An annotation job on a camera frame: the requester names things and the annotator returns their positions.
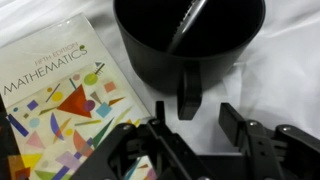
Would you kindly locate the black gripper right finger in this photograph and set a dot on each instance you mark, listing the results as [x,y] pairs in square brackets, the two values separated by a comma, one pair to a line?
[266,146]

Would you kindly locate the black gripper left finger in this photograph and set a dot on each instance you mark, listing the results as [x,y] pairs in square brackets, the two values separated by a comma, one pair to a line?
[140,150]

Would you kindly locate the black cup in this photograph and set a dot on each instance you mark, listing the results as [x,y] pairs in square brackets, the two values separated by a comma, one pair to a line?
[190,60]

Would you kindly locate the blue marker pen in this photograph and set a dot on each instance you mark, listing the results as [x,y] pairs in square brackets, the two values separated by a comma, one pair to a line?
[185,26]

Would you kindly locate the book with colourful cover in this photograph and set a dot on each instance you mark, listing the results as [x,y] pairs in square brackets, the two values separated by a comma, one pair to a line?
[60,100]

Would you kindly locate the white table cloth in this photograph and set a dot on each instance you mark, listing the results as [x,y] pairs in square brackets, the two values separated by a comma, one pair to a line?
[283,83]

